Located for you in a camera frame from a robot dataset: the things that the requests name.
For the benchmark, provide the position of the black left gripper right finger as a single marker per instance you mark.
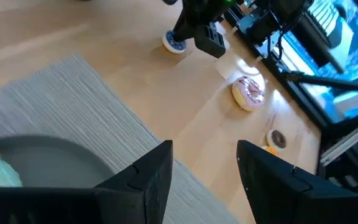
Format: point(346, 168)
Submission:
point(275, 193)

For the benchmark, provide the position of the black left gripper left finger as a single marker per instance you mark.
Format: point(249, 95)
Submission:
point(148, 186)

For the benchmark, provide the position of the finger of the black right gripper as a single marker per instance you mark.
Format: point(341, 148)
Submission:
point(210, 40)
point(185, 29)

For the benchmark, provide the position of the small purple donut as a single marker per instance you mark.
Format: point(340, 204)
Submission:
point(171, 46)

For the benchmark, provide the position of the small orange donut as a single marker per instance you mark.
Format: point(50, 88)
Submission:
point(270, 150)

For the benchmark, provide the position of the small chocolate donut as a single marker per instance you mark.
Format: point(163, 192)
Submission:
point(272, 143)

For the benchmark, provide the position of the large pink donut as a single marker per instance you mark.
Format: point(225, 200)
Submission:
point(244, 96)

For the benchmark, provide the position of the large mint green donut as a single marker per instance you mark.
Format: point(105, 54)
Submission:
point(2, 174)

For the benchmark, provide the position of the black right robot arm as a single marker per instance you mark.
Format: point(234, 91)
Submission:
point(291, 12)

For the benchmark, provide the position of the dark grey round plate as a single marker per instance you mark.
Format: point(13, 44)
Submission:
point(57, 161)

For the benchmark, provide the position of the grey woven placemat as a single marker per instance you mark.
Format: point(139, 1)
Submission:
point(73, 102)

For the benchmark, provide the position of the silver metal bracket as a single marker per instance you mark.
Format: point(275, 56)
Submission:
point(346, 143)

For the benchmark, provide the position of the black aluminium table frame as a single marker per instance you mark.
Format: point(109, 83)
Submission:
point(337, 83)

